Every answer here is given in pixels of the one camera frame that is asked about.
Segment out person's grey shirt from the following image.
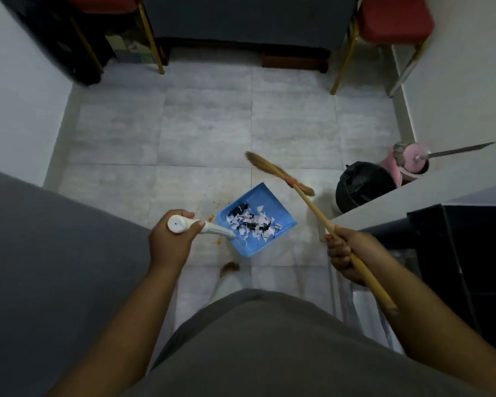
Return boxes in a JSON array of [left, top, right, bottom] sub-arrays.
[[123, 288, 493, 397]]

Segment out pink mop bucket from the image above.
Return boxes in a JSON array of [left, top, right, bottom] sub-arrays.
[[378, 149, 430, 189]]

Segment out person's left forearm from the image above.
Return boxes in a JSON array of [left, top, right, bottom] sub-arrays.
[[45, 264, 183, 397]]

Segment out orange crumbs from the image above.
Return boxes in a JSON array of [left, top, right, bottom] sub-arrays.
[[194, 208, 225, 247]]

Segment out person's left hand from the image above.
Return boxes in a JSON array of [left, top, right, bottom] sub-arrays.
[[149, 209, 206, 272]]

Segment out straw broom with wooden stick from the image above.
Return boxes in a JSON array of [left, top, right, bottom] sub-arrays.
[[245, 151, 399, 317]]

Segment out person's light trouser leg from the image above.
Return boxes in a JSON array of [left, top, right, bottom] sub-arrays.
[[207, 272, 254, 307]]

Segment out blue dustpan with white handle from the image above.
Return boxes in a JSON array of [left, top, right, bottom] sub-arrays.
[[167, 183, 297, 258]]

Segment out table with dark grey cloth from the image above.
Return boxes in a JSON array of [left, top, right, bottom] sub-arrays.
[[141, 0, 363, 52]]

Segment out person's right forearm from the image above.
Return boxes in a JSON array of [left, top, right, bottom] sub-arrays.
[[366, 260, 496, 397]]

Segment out pile of paper scraps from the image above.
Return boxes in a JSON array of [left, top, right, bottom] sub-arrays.
[[225, 203, 283, 243]]

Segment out person's foot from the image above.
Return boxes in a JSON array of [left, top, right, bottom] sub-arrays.
[[219, 261, 241, 279]]

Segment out person's right hand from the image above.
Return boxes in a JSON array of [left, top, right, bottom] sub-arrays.
[[324, 226, 391, 286]]

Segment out black trash bag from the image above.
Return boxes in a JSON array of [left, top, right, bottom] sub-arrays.
[[336, 161, 398, 214]]

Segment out translucent plastic bag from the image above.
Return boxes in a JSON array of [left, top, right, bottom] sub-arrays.
[[328, 250, 406, 354]]

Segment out grey mattress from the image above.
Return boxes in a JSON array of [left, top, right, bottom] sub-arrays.
[[0, 166, 179, 397]]

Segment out red chair with gold legs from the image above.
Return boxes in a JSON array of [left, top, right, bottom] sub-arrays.
[[330, 0, 435, 97], [62, 0, 166, 75]]

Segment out black glossy cabinet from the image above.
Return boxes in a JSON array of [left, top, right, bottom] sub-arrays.
[[407, 204, 496, 357]]

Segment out cardboard box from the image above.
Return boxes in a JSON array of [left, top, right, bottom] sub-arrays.
[[105, 31, 158, 65]]

